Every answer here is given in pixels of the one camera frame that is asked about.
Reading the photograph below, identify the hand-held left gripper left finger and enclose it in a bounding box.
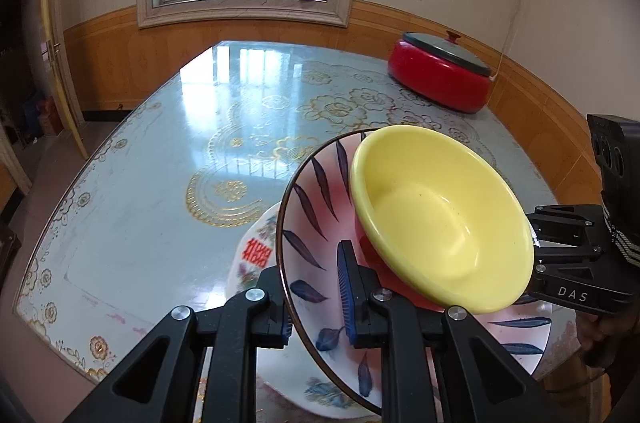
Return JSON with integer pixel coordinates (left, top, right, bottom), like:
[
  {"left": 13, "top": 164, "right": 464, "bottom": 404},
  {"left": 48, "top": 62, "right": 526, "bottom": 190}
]
[{"left": 65, "top": 265, "right": 293, "bottom": 423}]

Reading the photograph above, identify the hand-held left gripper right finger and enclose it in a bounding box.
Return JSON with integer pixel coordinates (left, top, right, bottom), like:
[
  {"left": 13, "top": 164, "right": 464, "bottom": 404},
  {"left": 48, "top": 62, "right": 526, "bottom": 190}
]
[{"left": 336, "top": 239, "right": 551, "bottom": 423}]

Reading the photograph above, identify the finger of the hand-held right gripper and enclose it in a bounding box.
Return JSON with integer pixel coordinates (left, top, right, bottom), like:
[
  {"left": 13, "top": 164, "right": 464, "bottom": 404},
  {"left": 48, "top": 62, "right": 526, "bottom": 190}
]
[
  {"left": 525, "top": 204, "right": 609, "bottom": 245},
  {"left": 533, "top": 245, "right": 604, "bottom": 272}
]

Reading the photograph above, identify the red plastic bowl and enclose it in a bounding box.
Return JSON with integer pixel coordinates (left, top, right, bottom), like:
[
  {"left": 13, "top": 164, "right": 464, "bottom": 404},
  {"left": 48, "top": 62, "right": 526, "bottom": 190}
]
[{"left": 355, "top": 228, "right": 493, "bottom": 316}]

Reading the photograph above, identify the white plate with red print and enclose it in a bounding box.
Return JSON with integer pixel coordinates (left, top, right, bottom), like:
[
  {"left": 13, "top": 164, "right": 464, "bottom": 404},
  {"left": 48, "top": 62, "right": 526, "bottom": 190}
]
[{"left": 225, "top": 202, "right": 383, "bottom": 419}]

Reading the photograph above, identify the white bowl with blue stripes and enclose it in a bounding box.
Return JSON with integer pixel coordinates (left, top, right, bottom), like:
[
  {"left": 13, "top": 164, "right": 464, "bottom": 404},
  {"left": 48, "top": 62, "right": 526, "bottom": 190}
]
[{"left": 276, "top": 128, "right": 553, "bottom": 416}]

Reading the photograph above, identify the yellow plastic bowl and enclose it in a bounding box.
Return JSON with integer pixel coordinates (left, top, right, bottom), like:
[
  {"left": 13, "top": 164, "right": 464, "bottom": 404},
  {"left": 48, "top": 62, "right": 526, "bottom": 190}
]
[{"left": 350, "top": 125, "right": 536, "bottom": 315}]

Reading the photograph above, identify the person's right hand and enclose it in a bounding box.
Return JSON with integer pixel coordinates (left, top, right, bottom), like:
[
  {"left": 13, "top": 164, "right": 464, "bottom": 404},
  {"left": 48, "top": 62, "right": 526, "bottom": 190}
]
[{"left": 575, "top": 308, "right": 640, "bottom": 369}]

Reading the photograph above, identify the red electric cooking pot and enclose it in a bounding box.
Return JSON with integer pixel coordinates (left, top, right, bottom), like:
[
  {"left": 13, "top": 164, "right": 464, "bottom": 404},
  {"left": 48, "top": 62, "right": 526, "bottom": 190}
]
[{"left": 387, "top": 39, "right": 493, "bottom": 114}]

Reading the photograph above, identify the grey pot lid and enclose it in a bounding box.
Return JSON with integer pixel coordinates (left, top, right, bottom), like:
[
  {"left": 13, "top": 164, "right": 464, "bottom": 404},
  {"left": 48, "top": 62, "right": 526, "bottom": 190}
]
[{"left": 402, "top": 30, "right": 493, "bottom": 78}]

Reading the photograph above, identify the white wall cable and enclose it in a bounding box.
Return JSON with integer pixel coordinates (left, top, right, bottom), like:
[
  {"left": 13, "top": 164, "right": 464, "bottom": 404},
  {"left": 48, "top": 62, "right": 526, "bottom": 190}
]
[{"left": 492, "top": 0, "right": 537, "bottom": 80}]

